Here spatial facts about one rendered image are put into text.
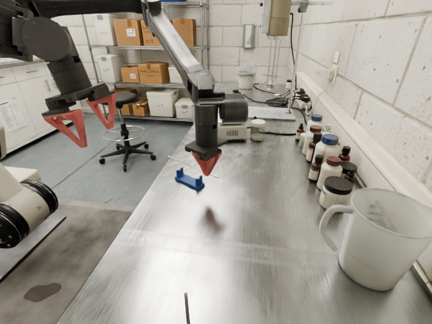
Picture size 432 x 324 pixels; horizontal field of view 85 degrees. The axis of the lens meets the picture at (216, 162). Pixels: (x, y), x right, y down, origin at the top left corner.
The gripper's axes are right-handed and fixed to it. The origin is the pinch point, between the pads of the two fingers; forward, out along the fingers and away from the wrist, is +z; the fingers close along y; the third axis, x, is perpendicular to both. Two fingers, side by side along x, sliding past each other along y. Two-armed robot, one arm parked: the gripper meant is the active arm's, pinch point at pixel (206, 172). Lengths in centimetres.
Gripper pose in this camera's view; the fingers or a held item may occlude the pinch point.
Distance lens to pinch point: 66.1
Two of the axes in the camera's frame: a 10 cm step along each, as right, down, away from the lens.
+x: -7.9, -3.0, 5.3
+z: -0.1, 8.7, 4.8
